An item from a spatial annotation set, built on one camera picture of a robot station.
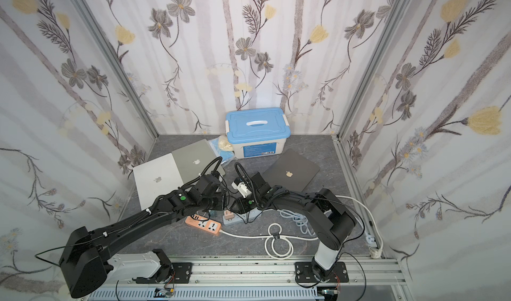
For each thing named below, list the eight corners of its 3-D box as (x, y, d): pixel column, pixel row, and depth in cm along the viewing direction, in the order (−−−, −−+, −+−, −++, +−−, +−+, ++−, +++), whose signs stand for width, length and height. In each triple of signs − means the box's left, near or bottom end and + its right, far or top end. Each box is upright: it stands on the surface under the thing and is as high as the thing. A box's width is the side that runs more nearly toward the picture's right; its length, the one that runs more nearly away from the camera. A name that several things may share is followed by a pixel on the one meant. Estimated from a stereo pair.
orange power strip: (185, 224, 88) (183, 222, 86) (191, 214, 91) (189, 211, 89) (218, 235, 85) (217, 233, 83) (223, 224, 88) (222, 222, 86)
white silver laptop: (143, 210, 93) (141, 208, 91) (134, 169, 107) (132, 167, 105) (186, 190, 99) (185, 187, 98) (172, 154, 114) (171, 152, 112)
